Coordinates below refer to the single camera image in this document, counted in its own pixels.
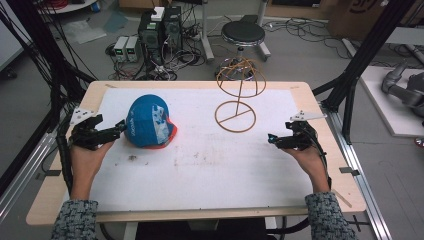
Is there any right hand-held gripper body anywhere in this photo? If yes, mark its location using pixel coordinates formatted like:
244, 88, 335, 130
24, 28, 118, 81
277, 110, 328, 151

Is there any white table mat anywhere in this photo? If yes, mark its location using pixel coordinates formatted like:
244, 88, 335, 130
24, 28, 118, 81
89, 87, 315, 213

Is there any grey bench power supply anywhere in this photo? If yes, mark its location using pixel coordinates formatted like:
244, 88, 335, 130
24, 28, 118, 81
125, 35, 140, 63
112, 35, 130, 63

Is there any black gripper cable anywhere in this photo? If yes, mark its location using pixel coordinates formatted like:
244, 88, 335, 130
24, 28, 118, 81
55, 112, 75, 196
307, 123, 334, 192

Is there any brown cardboard box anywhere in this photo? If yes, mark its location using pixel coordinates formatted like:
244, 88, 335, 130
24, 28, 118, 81
325, 0, 424, 42

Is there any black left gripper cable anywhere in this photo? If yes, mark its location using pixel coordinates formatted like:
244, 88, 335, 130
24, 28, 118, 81
55, 112, 75, 196

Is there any aluminium frame rail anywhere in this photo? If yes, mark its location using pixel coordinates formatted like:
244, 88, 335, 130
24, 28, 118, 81
319, 101, 393, 240
0, 129, 58, 224

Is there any blue baseball cap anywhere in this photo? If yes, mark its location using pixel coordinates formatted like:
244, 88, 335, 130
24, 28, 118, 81
124, 93, 179, 150

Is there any black round stool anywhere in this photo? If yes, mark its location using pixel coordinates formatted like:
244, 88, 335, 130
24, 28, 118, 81
214, 19, 273, 82

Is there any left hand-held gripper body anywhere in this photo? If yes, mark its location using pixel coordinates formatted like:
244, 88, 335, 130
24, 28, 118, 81
68, 106, 118, 151

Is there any black metal frame post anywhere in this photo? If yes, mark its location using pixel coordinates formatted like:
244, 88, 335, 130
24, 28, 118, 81
311, 0, 418, 145
0, 0, 98, 198

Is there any person's left hand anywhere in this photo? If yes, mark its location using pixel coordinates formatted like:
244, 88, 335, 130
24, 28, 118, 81
69, 139, 116, 202

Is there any person's right hand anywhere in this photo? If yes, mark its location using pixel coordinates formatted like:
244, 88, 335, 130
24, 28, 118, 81
280, 145, 332, 194

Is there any brown wire hat stand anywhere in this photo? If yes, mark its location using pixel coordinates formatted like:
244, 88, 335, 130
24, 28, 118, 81
214, 57, 268, 134

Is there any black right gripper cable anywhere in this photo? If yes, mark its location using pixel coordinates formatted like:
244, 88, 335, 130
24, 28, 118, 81
307, 123, 334, 192

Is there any white floor board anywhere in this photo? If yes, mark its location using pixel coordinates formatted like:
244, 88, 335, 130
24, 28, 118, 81
359, 65, 424, 138

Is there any black computer tower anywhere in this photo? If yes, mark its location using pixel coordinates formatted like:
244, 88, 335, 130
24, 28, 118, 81
137, 11, 165, 66
162, 5, 184, 54

